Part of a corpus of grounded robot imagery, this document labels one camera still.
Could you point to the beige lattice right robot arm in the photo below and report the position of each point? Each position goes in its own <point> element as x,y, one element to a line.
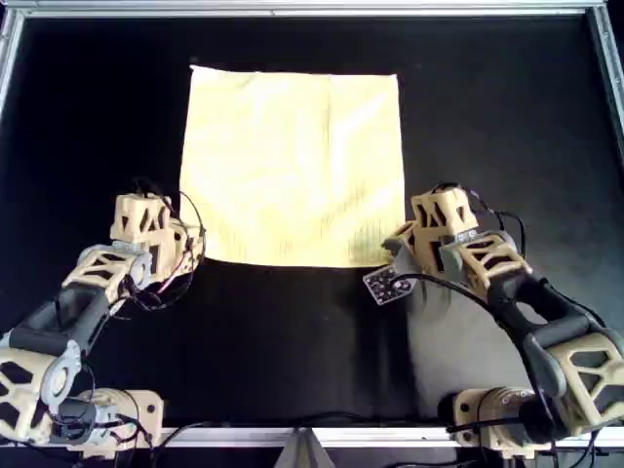
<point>560,312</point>

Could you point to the beige left arm base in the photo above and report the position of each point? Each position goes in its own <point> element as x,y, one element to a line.
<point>146,409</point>

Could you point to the pale yellow square cloth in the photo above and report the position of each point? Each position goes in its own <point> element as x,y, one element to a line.
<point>292,161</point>

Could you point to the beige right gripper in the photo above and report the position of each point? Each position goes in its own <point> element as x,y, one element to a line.
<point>429,253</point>

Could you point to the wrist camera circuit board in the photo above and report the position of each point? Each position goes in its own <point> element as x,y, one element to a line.
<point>385,285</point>

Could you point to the beige lattice left robot arm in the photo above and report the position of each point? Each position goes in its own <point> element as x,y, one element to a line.
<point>58,317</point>

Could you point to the grey triangular camera stand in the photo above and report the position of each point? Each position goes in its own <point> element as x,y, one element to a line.
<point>304,453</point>

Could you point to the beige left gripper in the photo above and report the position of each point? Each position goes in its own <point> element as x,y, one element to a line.
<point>170,244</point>

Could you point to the beige right arm base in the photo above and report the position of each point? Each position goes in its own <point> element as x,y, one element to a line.
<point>468,409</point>

